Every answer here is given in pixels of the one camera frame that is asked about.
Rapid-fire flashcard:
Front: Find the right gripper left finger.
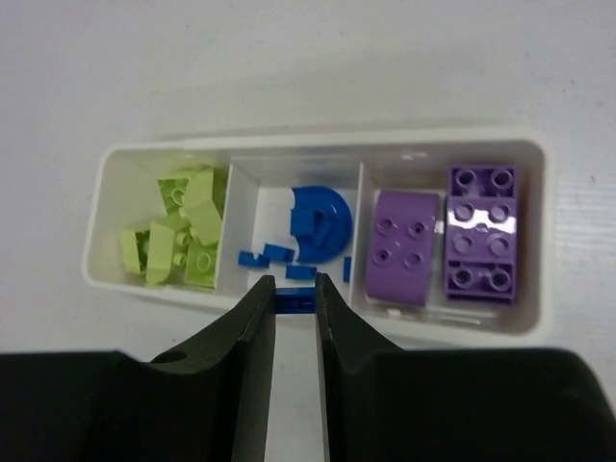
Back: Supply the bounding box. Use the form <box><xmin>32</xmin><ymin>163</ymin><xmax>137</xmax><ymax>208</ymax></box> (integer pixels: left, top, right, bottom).
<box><xmin>1</xmin><ymin>276</ymin><xmax>275</xmax><ymax>461</ymax></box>

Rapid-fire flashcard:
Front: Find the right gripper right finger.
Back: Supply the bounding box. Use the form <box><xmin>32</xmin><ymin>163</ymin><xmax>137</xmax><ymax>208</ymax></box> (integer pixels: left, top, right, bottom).
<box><xmin>316</xmin><ymin>274</ymin><xmax>615</xmax><ymax>461</ymax></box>

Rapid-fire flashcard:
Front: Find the small blue lego piece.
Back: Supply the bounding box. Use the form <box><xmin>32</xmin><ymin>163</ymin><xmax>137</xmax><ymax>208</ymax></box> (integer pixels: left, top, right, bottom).
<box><xmin>262</xmin><ymin>243</ymin><xmax>295</xmax><ymax>263</ymax></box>
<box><xmin>274</xmin><ymin>287</ymin><xmax>316</xmax><ymax>315</ymax></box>
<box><xmin>343</xmin><ymin>256</ymin><xmax>352</xmax><ymax>283</ymax></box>
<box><xmin>285</xmin><ymin>265</ymin><xmax>318</xmax><ymax>281</ymax></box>
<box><xmin>238</xmin><ymin>250</ymin><xmax>270</xmax><ymax>269</ymax></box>

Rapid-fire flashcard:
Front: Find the lime green lego brick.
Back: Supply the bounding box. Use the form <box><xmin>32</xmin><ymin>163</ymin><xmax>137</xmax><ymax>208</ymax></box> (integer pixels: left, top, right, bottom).
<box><xmin>119</xmin><ymin>214</ymin><xmax>192</xmax><ymax>286</ymax></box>
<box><xmin>184</xmin><ymin>240</ymin><xmax>218</xmax><ymax>291</ymax></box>
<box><xmin>157</xmin><ymin>167</ymin><xmax>228</xmax><ymax>245</ymax></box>

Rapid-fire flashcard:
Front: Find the dark purple lego brick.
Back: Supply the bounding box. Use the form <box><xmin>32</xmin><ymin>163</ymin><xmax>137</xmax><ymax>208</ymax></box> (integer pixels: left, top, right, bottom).
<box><xmin>443</xmin><ymin>165</ymin><xmax>519</xmax><ymax>303</ymax></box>

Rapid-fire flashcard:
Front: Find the light purple lego brick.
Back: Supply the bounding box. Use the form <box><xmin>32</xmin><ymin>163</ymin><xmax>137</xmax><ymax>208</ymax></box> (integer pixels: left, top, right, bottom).
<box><xmin>366</xmin><ymin>190</ymin><xmax>440</xmax><ymax>306</ymax></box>

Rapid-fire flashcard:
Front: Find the blue round lego piece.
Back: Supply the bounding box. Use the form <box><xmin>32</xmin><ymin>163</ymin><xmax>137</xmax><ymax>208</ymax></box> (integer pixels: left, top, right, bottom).
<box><xmin>290</xmin><ymin>186</ymin><xmax>353</xmax><ymax>264</ymax></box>

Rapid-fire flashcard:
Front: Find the white divided tray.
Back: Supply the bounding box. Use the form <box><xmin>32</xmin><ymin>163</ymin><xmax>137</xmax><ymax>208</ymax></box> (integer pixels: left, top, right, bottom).
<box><xmin>82</xmin><ymin>126</ymin><xmax>555</xmax><ymax>346</ymax></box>

